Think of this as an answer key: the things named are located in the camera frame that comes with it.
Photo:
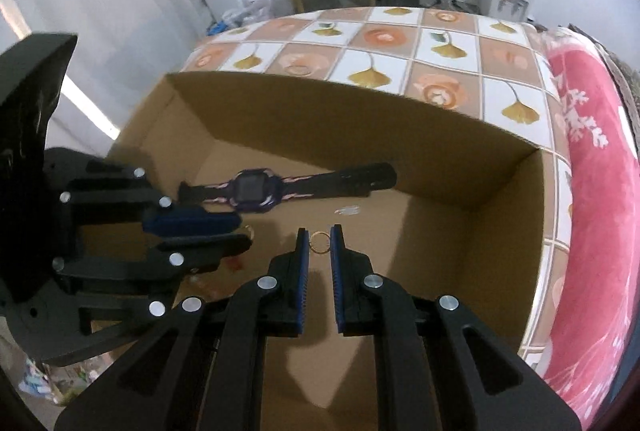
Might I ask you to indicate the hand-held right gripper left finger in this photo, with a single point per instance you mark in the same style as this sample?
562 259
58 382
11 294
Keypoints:
301 281

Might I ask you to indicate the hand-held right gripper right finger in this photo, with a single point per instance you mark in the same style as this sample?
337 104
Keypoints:
337 281

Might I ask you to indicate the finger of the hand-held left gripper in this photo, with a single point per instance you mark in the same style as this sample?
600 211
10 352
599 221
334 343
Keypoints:
200 247
190 222

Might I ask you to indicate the pink and black smartwatch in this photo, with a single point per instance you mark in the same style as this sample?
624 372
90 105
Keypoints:
252 188

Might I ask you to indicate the brown cardboard box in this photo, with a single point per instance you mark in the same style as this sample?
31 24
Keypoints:
450 261

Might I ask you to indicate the small clear plastic scrap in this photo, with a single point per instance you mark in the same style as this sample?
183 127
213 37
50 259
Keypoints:
347 210

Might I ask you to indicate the small blue object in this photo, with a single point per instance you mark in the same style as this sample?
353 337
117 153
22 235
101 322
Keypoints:
217 29

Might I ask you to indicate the pile of colourful packets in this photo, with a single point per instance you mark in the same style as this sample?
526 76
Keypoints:
45 381

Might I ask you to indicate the pink blanket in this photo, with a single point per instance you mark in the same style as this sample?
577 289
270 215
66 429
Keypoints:
590 211

